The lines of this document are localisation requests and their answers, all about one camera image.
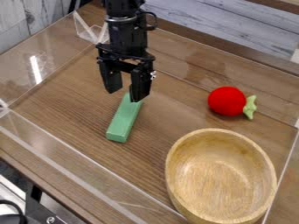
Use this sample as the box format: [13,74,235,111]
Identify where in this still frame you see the clear acrylic tray walls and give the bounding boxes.
[0,6,299,224]

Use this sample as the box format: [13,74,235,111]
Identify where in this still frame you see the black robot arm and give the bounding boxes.
[96,0,157,102]

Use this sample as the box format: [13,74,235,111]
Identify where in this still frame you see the light wooden bowl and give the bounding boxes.
[164,128,276,224]

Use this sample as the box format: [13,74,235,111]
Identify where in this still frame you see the black table leg bracket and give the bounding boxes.
[24,185,67,224]

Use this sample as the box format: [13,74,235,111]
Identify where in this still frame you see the red plush tomato toy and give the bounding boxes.
[208,86,257,120]

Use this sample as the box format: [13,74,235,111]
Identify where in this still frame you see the black cable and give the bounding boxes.
[0,199,28,224]

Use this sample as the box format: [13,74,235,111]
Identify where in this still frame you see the clear acrylic corner bracket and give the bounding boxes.
[72,12,109,45]

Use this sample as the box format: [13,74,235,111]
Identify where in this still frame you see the green rectangular block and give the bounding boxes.
[107,93,143,143]

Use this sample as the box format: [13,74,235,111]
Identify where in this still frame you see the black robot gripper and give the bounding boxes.
[96,17,156,102]

